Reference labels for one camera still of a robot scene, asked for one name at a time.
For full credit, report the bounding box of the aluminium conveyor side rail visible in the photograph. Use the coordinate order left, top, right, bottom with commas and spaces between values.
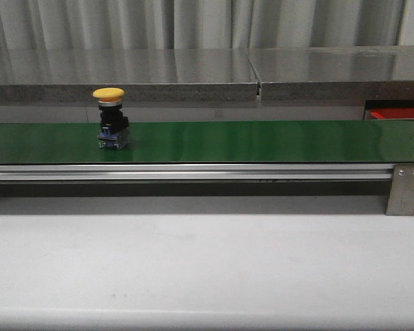
0, 163, 395, 181

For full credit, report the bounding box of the right grey stone slab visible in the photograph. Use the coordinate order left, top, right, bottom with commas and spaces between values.
248, 46, 414, 101

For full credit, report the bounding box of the steel conveyor support bracket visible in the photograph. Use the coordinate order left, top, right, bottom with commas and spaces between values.
386, 163, 414, 216

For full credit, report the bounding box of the green conveyor belt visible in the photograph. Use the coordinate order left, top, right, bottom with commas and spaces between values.
0, 120, 414, 164

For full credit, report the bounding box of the grey stone slab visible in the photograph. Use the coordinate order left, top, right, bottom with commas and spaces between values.
0, 49, 258, 103
248, 46, 414, 101

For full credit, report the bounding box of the red plastic tray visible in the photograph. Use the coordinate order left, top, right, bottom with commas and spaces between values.
370, 108, 414, 120

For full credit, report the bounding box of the left grey stone slab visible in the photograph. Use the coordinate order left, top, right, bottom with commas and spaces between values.
0, 49, 258, 103

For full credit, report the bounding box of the white pleated curtain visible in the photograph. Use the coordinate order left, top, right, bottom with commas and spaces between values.
0, 1, 404, 50

